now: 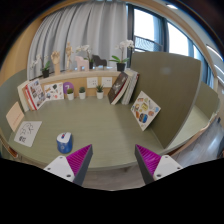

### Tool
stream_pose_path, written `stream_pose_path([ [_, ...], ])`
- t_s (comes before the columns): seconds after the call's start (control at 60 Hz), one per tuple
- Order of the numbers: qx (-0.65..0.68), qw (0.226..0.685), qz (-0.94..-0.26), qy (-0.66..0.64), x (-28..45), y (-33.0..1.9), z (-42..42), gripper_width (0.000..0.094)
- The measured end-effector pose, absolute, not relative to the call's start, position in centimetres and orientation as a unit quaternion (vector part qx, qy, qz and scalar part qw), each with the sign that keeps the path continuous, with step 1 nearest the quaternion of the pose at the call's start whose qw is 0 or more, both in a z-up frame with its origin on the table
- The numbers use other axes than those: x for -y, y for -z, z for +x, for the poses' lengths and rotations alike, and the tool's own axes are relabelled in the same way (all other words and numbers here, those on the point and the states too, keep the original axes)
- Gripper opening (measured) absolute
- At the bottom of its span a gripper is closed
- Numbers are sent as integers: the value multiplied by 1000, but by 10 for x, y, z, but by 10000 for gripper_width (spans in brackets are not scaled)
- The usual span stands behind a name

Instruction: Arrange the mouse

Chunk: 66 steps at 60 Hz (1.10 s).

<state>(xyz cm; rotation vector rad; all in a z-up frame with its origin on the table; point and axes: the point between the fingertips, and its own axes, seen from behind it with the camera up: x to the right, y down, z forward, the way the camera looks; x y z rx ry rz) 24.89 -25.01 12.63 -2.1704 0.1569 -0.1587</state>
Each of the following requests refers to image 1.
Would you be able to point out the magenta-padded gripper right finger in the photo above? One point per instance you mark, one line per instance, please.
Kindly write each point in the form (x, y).
(166, 165)

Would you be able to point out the brown kraft notebook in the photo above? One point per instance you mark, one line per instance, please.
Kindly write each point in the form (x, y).
(25, 100)

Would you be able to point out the blue and white computer mouse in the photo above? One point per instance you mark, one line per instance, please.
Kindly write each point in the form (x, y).
(64, 142)

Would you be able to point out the grey curtain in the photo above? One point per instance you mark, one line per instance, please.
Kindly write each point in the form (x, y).
(86, 26)

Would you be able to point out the white orchid in small pot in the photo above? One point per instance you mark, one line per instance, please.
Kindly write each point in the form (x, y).
(91, 65)

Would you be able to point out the white mouse pad with drawing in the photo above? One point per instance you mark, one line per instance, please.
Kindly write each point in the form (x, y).
(28, 132)

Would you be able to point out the round purple number sign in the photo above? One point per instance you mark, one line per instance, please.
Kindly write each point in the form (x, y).
(67, 85)

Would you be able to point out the beige booklet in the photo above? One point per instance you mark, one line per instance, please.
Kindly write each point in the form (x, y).
(15, 116)

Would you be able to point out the colourful sticker board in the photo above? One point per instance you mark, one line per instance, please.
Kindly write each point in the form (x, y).
(145, 110)

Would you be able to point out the green desk partition panel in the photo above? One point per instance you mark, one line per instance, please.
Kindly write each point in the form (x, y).
(170, 90)
(10, 90)

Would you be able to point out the dark-framed window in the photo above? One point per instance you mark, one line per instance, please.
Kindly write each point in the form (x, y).
(146, 30)

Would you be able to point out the white wall socket plate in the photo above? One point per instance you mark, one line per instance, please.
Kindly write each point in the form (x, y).
(92, 82)
(106, 82)

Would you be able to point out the pink wooden horse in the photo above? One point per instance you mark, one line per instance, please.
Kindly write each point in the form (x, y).
(81, 64)

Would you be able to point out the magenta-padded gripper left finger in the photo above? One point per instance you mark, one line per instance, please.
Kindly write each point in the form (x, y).
(58, 166)

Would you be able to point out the wooden artist mannequin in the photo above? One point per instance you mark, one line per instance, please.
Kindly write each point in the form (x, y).
(69, 53)

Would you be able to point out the red-spined book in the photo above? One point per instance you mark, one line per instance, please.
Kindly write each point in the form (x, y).
(29, 100)

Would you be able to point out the black wooden horse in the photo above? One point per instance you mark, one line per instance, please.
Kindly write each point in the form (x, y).
(98, 61)

